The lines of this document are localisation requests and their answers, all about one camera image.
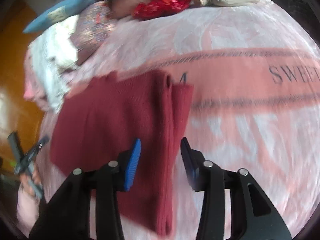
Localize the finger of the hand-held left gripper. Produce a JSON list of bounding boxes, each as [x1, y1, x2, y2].
[[7, 131, 25, 162], [29, 135, 50, 157]]

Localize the pink folded clothes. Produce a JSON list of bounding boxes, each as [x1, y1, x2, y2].
[[23, 50, 58, 112]]

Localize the person's left forearm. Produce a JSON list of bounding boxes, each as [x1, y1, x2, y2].
[[16, 187, 48, 229]]

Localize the dark red knit sweater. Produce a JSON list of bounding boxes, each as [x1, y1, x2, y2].
[[50, 70, 195, 237]]

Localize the blue pillow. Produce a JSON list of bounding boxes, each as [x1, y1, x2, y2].
[[22, 0, 96, 33]]

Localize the bright red cloth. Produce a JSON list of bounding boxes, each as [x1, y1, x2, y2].
[[132, 0, 192, 21]]

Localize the white ribbed garment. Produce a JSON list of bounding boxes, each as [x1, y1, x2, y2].
[[28, 27, 75, 113]]

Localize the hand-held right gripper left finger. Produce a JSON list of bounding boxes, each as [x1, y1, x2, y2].
[[29, 138, 142, 240]]

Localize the cream crumpled cloth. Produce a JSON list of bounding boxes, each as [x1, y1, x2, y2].
[[49, 14, 81, 68]]

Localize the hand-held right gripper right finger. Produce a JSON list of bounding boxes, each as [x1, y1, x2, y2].
[[180, 137, 292, 240]]

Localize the pink printed blanket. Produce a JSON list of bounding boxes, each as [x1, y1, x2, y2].
[[24, 0, 320, 240]]

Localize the person's left hand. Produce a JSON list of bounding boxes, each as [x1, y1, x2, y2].
[[19, 164, 43, 202]]

